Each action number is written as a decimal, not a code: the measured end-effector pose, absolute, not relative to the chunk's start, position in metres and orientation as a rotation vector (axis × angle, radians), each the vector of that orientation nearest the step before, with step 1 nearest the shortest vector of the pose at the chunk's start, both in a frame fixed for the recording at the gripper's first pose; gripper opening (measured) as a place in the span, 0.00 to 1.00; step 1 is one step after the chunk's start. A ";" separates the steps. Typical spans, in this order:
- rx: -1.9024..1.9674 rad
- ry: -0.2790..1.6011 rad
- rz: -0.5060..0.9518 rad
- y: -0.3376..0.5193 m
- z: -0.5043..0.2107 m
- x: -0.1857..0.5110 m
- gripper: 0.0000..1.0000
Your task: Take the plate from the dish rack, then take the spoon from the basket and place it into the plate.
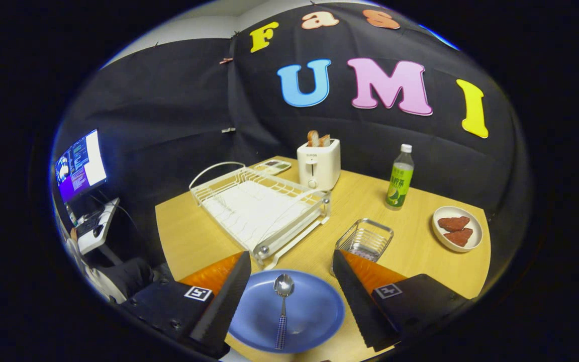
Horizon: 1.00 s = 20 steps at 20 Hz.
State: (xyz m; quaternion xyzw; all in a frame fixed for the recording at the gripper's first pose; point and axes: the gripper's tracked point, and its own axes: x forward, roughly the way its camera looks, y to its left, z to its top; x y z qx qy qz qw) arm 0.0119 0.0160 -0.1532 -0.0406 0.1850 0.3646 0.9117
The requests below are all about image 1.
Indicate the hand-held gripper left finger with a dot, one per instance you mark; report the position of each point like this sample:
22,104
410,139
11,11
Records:
224,306

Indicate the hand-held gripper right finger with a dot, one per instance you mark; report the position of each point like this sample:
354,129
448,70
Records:
357,301

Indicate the blue plate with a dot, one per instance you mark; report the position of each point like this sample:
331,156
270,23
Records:
314,311

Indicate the white plate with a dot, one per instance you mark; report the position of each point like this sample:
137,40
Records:
475,231

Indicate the person's dark trouser leg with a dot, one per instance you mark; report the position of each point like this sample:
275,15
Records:
128,276

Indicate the red meat slice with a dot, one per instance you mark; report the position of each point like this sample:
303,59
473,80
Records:
460,237
453,223

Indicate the green tea bottle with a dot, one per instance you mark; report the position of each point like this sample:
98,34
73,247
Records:
399,183

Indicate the white toaster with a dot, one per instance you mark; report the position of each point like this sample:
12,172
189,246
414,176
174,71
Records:
319,168

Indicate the white side desk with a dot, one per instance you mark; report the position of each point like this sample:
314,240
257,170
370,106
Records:
106,221

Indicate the white divided condiment tray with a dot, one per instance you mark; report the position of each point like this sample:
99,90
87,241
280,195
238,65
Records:
272,167

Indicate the black keyboard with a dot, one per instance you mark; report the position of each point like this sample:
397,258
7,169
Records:
87,223

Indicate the toast slice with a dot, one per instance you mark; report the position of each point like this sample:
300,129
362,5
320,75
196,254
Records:
324,141
312,138

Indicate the computer monitor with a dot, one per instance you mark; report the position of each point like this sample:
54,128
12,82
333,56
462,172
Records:
81,166

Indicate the black backdrop cloth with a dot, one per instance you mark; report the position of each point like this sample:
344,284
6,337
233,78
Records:
169,100

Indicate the wooden clothes peg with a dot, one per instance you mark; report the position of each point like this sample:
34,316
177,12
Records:
226,61

